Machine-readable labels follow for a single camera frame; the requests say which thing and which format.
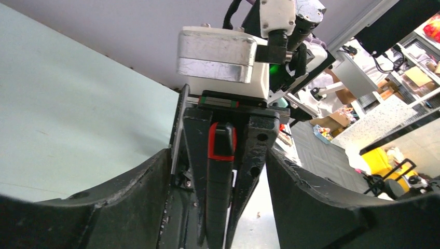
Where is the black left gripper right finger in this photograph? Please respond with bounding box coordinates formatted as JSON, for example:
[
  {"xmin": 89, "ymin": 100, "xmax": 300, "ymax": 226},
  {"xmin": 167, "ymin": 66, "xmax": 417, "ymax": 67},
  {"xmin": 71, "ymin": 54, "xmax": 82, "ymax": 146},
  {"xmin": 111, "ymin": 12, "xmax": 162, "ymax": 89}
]
[{"xmin": 266, "ymin": 149, "xmax": 439, "ymax": 248}]

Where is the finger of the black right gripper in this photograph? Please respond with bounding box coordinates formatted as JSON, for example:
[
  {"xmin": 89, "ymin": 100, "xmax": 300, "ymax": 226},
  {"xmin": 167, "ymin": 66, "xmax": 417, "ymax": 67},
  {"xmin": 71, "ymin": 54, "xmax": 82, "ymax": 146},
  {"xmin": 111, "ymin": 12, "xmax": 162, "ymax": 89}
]
[
  {"xmin": 225, "ymin": 116, "xmax": 280, "ymax": 248},
  {"xmin": 183, "ymin": 107, "xmax": 212, "ymax": 247}
]

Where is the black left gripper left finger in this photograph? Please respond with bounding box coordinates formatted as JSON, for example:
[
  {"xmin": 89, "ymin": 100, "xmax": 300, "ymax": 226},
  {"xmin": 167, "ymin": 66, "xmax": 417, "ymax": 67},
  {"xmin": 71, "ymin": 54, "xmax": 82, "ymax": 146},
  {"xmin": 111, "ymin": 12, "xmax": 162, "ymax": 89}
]
[{"xmin": 1, "ymin": 149, "xmax": 170, "ymax": 248}]

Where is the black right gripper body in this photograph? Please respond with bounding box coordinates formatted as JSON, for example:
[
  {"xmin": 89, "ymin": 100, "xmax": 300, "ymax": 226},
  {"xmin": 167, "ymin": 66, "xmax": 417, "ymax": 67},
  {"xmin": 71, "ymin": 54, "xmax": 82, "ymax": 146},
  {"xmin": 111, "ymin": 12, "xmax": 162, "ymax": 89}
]
[{"xmin": 170, "ymin": 85, "xmax": 290, "ymax": 178}]

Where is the red black utility knife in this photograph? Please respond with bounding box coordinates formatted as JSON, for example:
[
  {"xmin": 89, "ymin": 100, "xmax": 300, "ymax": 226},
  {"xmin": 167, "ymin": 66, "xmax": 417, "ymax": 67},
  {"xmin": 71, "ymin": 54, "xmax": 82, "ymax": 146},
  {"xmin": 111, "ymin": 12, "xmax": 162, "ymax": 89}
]
[{"xmin": 205, "ymin": 122, "xmax": 236, "ymax": 248}]

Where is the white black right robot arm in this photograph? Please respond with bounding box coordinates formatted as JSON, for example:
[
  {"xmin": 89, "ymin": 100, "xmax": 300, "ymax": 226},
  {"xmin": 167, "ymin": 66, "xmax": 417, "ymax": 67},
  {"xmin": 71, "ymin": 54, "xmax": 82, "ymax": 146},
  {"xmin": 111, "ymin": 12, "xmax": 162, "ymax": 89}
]
[{"xmin": 170, "ymin": 1, "xmax": 327, "ymax": 248}]

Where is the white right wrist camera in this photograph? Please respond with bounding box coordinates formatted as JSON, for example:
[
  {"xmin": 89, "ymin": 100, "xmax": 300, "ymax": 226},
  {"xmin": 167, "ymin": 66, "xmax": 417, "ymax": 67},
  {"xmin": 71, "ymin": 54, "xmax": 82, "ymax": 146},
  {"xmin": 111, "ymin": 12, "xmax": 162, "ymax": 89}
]
[{"xmin": 177, "ymin": 26, "xmax": 269, "ymax": 100}]

